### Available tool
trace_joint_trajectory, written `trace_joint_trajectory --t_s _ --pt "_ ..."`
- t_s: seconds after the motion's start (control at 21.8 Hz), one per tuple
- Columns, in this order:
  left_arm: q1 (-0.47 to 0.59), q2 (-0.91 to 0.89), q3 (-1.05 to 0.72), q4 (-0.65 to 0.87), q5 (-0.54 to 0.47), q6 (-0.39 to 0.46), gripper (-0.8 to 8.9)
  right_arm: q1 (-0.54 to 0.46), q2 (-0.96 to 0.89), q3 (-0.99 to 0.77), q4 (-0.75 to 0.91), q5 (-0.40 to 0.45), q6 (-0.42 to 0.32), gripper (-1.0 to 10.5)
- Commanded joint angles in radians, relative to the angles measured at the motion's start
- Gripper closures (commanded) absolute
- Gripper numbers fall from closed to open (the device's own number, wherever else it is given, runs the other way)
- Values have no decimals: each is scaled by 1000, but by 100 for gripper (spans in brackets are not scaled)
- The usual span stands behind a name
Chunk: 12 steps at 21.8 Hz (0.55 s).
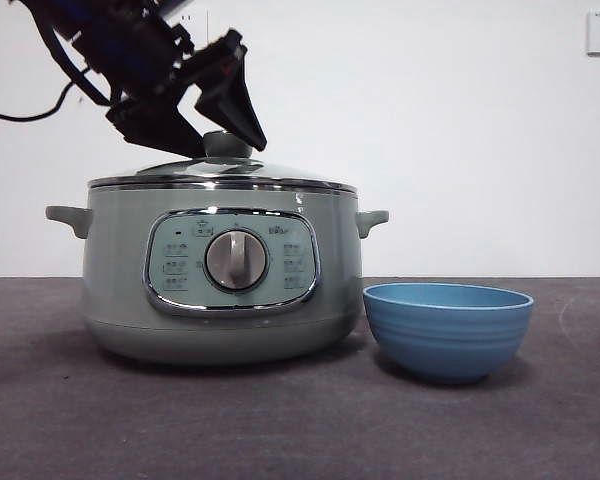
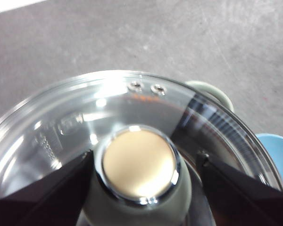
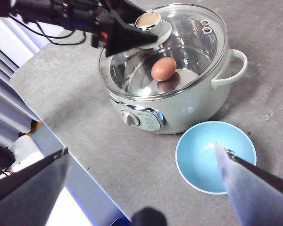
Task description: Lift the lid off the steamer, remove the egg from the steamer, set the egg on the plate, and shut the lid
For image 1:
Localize glass lid with green knob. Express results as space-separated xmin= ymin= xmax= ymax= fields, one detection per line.
xmin=88 ymin=130 xmax=358 ymax=192

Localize blue ribbed bowl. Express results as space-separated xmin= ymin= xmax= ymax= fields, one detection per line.
xmin=362 ymin=282 xmax=535 ymax=385

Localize pale green electric steamer pot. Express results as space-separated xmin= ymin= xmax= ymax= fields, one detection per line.
xmin=44 ymin=183 xmax=390 ymax=366

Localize black cable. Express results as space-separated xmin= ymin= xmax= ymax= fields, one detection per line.
xmin=0 ymin=74 xmax=89 ymax=122

